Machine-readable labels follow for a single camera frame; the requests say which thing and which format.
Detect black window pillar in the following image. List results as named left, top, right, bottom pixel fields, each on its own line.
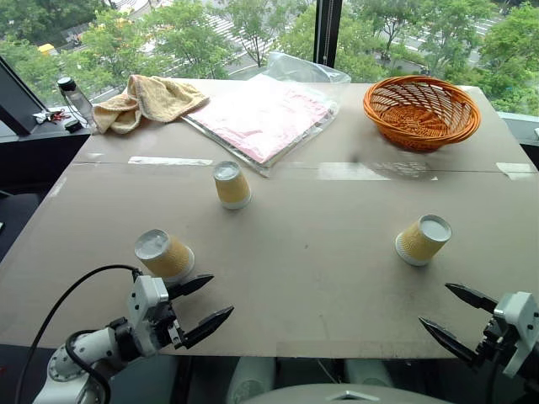
left=312, top=0, right=344, bottom=68

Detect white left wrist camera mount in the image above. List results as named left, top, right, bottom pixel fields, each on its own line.
left=127, top=275, right=170, bottom=358

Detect pink cloth in plastic bag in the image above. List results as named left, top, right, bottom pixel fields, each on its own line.
left=181, top=50, right=353, bottom=178

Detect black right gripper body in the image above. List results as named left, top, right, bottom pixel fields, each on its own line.
left=476, top=315, right=518, bottom=368

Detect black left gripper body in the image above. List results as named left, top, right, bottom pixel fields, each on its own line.
left=153, top=299, right=189, bottom=350

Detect yellow ribbed paper cup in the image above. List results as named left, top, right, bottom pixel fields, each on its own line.
left=134, top=229, right=196, bottom=284
left=394, top=214, right=453, bottom=268
left=212, top=160, right=253, bottom=211

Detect clear tape strip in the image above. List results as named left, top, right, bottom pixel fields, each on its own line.
left=495, top=161, right=536, bottom=182
left=127, top=156, right=214, bottom=167

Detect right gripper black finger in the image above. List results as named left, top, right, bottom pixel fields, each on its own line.
left=419, top=316, right=482, bottom=372
left=445, top=282, right=500, bottom=315

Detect clear water bottle black cap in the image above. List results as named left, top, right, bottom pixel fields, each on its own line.
left=56, top=77, right=95, bottom=127

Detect orange woven basket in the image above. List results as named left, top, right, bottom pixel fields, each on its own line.
left=362, top=75, right=483, bottom=154

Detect black side cabinet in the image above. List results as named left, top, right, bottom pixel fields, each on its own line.
left=0, top=122, right=93, bottom=203

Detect pale yellow towel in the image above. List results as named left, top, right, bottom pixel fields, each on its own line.
left=92, top=74, right=211, bottom=136

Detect black slanted window frame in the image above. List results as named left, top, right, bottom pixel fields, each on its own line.
left=0, top=54, right=45, bottom=136

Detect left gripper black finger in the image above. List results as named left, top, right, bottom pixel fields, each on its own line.
left=166, top=274, right=216, bottom=301
left=183, top=306, right=235, bottom=350

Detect small white and red clutter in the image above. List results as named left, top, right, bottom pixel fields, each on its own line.
left=32, top=108, right=68, bottom=125

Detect grey rounded robot torso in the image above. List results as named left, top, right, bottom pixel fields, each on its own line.
left=226, top=356, right=455, bottom=404

